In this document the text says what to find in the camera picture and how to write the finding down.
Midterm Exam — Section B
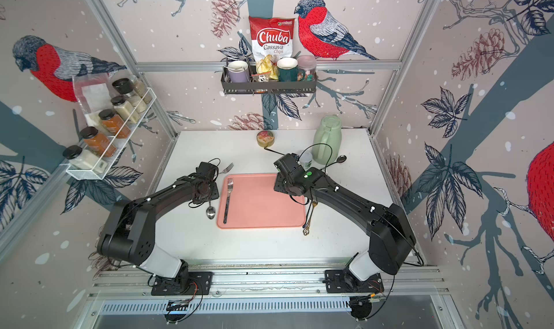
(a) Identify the pink lidded clear container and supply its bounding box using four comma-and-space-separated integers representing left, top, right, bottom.
297, 55, 317, 81

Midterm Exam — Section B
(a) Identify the orange spice jar front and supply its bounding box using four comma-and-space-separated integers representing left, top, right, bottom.
79, 127, 117, 157

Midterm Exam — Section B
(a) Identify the green thermos jug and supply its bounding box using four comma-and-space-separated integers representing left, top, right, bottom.
311, 115, 342, 166

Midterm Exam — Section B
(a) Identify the brown spice jar back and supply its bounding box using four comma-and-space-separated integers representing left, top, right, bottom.
130, 75, 151, 105

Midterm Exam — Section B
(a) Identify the black spoon near tin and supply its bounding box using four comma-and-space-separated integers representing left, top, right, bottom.
264, 147, 285, 156

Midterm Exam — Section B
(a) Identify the orange spice jar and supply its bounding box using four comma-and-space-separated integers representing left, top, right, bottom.
98, 109, 131, 140
79, 127, 117, 157

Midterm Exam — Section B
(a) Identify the pink plastic tray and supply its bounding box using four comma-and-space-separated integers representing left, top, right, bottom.
216, 173, 305, 230

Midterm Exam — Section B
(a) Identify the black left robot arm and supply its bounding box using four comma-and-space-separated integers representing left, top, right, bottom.
97, 162, 219, 279

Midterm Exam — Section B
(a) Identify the ornate silver fork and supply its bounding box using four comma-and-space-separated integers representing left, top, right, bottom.
219, 163, 234, 174

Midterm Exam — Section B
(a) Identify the clear plastic bag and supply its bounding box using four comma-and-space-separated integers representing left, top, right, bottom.
72, 73, 113, 128

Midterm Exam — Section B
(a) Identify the beige spice jar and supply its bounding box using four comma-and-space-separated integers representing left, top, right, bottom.
111, 95, 140, 124

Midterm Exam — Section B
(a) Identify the patterned handle steel fork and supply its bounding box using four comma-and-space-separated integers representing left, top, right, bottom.
223, 178, 234, 225

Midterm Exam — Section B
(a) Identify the white wire spice rack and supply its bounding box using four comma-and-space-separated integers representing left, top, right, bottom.
64, 87, 157, 181

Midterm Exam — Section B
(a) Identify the white handled steel spoon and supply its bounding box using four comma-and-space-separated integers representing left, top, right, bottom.
206, 201, 216, 219

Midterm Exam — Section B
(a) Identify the round gold tin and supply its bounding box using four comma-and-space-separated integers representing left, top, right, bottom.
256, 130, 275, 148

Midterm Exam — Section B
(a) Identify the purple mug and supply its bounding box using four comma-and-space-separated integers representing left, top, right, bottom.
226, 60, 250, 83

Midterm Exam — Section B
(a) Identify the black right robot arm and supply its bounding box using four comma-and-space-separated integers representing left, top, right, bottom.
274, 153, 416, 281

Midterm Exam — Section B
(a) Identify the gold spoon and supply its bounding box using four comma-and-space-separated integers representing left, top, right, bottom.
302, 201, 316, 237

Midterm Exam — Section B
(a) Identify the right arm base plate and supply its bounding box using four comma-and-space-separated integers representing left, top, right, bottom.
323, 269, 385, 294

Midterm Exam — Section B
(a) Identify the black pepper grinder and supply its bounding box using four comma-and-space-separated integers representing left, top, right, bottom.
112, 78, 147, 114

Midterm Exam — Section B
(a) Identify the red Chuba chips bag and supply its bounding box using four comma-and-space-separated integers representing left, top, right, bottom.
249, 17, 295, 80

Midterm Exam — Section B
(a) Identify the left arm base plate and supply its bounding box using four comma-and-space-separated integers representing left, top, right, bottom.
151, 271, 214, 297

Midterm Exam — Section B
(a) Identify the dark green mug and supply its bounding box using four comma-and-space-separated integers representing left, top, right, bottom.
277, 57, 298, 82

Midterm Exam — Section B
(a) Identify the black wall shelf basket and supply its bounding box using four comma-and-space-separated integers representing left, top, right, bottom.
221, 65, 318, 95

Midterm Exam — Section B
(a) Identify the white powder spice jar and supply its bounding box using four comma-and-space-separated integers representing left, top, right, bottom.
62, 145, 108, 174

